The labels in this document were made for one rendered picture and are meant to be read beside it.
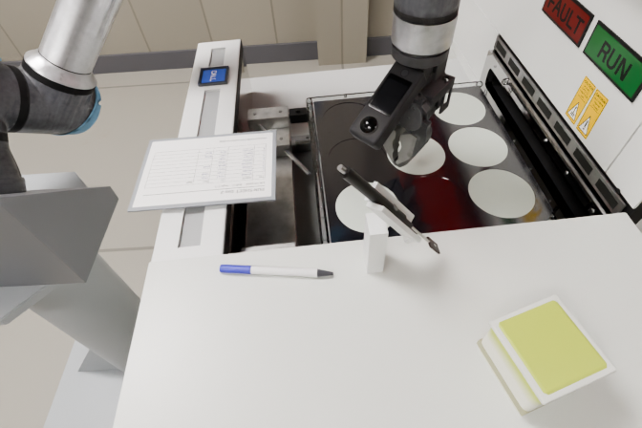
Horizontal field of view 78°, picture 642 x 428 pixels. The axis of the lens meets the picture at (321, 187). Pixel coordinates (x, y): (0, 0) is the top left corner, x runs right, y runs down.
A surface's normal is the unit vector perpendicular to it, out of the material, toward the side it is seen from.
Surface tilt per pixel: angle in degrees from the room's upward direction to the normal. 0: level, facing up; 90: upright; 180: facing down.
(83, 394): 0
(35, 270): 90
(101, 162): 0
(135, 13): 90
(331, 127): 0
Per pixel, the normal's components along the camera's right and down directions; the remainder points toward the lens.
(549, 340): -0.05, -0.65
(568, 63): -0.99, 0.10
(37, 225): 1.00, -0.05
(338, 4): 0.04, 0.76
